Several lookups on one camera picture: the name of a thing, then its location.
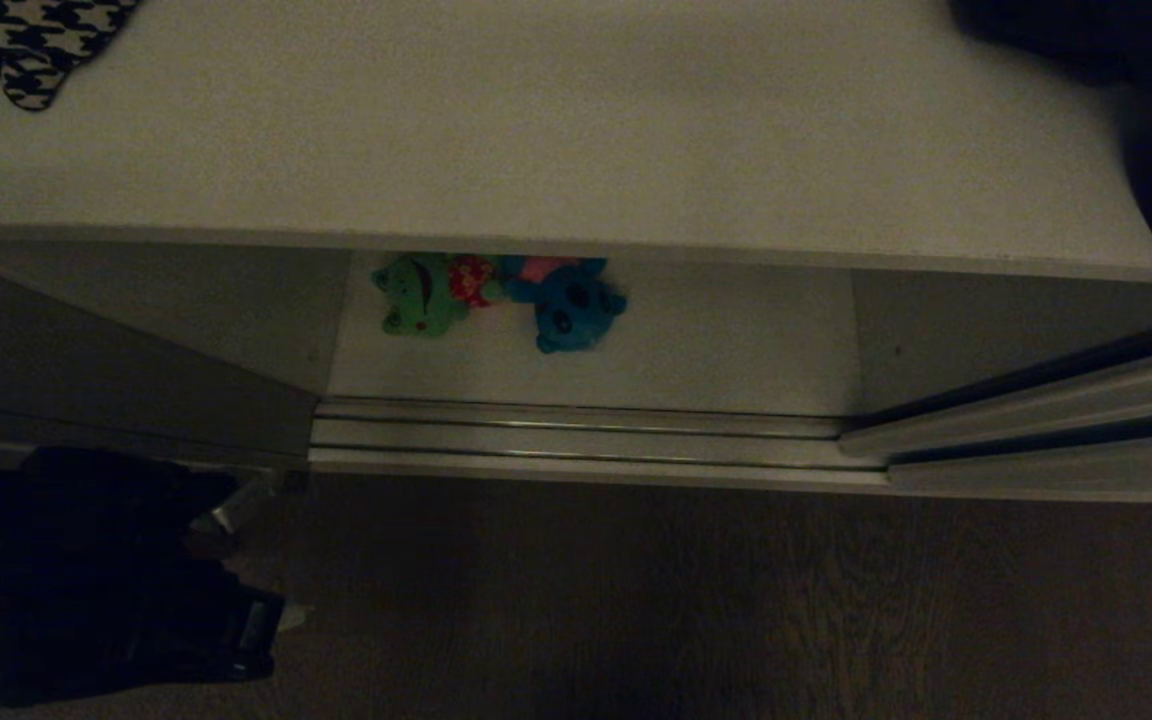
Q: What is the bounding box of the green frog plush toy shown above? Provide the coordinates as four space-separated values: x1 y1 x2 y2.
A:
370 253 472 339

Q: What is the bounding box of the black white houndstooth cloth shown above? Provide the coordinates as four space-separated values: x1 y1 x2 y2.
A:
0 0 142 112

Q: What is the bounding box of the red and pink plush toy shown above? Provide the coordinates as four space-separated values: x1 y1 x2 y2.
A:
448 254 582 309

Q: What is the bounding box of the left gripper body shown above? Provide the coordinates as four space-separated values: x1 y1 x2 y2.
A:
126 575 287 691

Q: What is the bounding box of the metal sliding door track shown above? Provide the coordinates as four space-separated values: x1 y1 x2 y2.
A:
308 396 892 491

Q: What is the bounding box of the white wardrobe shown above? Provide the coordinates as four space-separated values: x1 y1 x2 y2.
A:
0 0 1152 501

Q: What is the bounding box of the blue bear plush toy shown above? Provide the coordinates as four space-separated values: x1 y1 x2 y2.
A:
499 257 629 355

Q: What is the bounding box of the white sliding wardrobe door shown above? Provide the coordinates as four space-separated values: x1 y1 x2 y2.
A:
839 312 1152 503

